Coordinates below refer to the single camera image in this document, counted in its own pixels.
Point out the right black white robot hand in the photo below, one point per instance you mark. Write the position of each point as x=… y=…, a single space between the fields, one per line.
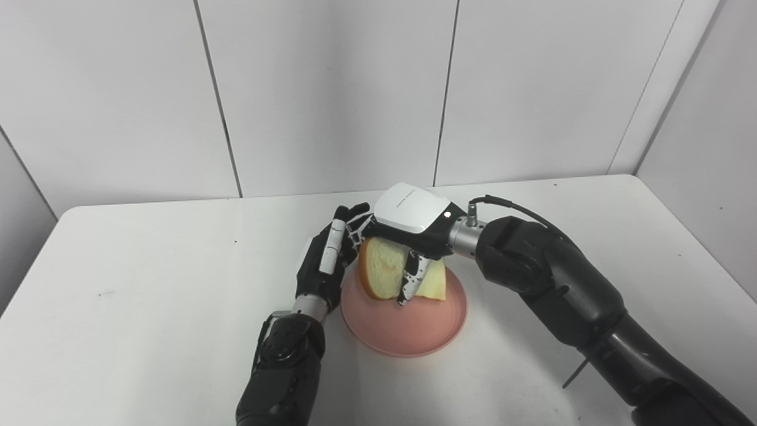
x=411 y=213

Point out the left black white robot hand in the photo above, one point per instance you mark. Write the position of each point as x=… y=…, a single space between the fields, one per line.
x=313 y=278

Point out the slice of bread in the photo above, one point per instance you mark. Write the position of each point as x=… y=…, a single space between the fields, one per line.
x=384 y=266

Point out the pink round plate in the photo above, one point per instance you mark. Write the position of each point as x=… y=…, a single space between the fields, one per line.
x=408 y=328

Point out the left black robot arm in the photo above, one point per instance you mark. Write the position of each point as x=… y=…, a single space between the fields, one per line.
x=284 y=367

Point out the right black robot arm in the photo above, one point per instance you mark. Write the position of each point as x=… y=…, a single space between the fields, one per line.
x=562 y=284

